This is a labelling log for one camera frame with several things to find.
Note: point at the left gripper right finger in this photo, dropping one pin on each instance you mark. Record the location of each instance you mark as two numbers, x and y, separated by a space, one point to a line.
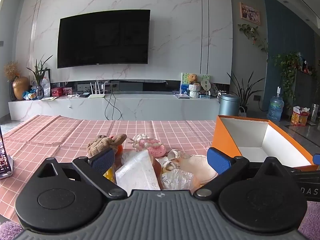
254 195

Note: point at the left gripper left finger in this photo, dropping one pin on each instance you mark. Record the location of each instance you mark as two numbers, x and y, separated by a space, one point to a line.
61 197

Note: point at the brown knotted plush toy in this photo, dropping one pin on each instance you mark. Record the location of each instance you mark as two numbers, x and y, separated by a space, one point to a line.
102 143

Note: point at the cream round fabric pad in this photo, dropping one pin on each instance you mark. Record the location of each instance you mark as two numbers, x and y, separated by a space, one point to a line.
199 167

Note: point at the clear bubble plastic bag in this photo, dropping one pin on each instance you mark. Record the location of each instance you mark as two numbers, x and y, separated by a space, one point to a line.
137 174

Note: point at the pink white crochet item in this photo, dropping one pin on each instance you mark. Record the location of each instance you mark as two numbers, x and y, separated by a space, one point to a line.
143 142

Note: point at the white tissue paper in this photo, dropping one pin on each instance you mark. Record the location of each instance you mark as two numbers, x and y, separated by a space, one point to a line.
127 156

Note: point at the purple fuzzy rug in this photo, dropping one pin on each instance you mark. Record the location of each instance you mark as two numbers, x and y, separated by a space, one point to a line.
310 225

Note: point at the yellow snack packet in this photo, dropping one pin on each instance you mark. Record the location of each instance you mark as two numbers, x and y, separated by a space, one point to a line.
109 174

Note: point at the orange cardboard box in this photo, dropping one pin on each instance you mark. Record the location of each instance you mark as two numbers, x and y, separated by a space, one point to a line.
257 139

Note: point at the pink checkered tablecloth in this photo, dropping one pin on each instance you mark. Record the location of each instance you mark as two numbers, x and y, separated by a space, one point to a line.
65 139

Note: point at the colourful gift box on floor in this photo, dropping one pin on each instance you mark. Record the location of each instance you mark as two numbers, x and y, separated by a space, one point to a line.
300 116

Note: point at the phone on stand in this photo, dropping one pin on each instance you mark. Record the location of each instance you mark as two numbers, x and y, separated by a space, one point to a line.
6 161

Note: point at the blue water jug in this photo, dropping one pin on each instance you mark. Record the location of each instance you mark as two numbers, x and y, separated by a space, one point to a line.
275 108

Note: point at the woven basket on floor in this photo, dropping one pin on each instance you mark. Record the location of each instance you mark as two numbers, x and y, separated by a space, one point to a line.
242 111

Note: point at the white labelled pouch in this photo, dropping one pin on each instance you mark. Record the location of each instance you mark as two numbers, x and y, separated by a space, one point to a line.
177 179

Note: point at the grey metal trash bin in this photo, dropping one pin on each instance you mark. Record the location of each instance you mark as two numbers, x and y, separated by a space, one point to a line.
229 105

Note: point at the white wifi router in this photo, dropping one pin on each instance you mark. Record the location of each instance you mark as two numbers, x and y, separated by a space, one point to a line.
96 91

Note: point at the red box on console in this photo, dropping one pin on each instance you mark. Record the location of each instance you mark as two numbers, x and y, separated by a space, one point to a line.
57 91

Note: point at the white shell fabric piece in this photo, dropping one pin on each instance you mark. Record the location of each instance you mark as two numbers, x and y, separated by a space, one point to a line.
172 160

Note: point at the tall floor plant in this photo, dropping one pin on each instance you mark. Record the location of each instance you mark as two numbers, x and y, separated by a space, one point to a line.
244 92

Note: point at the gold acorn vase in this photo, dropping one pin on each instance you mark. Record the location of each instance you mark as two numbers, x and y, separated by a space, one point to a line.
20 85

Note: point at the trailing plant on cabinet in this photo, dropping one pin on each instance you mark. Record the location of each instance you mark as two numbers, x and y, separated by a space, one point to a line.
288 64

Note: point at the white marble tv console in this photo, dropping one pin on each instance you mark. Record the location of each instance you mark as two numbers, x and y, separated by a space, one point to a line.
127 107

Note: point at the green plant in glass vase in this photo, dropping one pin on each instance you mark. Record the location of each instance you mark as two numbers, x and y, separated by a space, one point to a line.
39 72

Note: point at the teddy bear on stand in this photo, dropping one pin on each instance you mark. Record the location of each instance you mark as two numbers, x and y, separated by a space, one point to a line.
194 86

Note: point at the hanging vine plant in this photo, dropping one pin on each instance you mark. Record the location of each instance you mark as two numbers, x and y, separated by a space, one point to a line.
252 34

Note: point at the black wall television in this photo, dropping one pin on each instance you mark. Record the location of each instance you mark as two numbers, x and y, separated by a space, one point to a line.
104 37

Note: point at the framed wall picture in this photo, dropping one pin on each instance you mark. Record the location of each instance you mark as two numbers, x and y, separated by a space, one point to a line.
249 14

